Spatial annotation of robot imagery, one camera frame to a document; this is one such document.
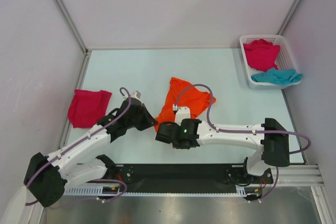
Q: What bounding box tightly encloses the orange t shirt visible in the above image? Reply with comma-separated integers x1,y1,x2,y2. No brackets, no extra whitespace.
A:
154,77,211,132

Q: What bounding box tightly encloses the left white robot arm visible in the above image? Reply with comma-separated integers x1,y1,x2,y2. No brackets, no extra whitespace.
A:
24,98,158,207

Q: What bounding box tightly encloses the teal t shirt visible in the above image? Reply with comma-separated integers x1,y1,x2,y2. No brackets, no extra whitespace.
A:
251,68,302,86

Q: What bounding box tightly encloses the folded crimson t shirt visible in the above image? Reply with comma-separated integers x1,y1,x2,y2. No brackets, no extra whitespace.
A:
68,89,112,129

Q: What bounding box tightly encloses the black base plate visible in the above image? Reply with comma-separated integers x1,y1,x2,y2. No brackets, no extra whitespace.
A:
115,164,274,194

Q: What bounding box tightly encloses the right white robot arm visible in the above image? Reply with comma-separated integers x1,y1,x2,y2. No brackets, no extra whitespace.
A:
155,118,290,183

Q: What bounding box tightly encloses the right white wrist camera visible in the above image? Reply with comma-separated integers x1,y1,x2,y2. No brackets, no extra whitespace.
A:
173,104,191,125

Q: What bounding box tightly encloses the aluminium frame rail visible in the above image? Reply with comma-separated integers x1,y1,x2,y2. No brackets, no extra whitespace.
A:
63,165,324,201

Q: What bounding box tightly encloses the crimson t shirt in basket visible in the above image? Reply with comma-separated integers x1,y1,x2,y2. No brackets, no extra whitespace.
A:
243,39,280,72

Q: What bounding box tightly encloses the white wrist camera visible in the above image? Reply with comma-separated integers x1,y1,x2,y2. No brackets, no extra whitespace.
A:
131,90,141,101
173,104,191,125

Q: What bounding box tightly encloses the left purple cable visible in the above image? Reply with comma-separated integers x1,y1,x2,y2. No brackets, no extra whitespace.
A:
25,87,128,206

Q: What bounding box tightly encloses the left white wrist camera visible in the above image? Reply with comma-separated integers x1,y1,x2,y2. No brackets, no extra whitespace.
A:
131,90,141,101

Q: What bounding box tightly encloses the white plastic basket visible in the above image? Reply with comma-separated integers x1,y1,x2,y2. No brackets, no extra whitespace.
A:
239,35,300,89

